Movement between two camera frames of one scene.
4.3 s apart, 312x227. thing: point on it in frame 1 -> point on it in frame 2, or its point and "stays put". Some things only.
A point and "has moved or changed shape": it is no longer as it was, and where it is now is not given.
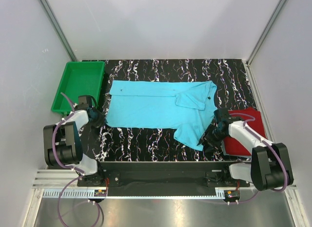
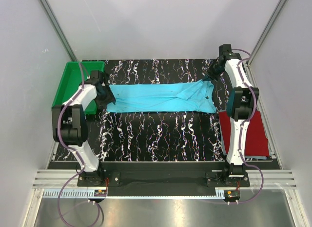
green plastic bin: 80,78 stays put
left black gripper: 101,119 -> 109,98
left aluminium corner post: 56,27 stays put
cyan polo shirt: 187,106 has moved or changed shape
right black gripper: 214,145 -> 209,72
